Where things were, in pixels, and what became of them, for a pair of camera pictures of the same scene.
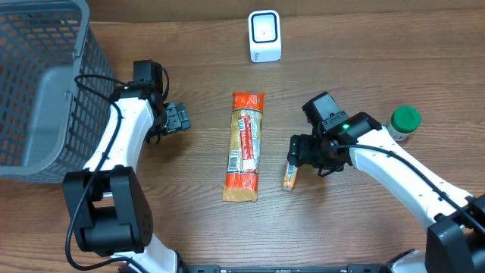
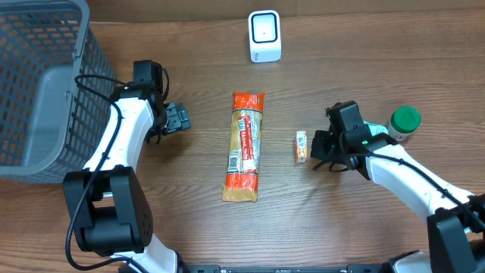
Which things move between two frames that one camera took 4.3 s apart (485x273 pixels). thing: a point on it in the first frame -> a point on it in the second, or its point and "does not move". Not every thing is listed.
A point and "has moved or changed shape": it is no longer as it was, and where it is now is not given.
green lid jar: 404,120 does not move
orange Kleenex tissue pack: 289,178 has moved or changed shape
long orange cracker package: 245,148 does not move
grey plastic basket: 49,124 does not move
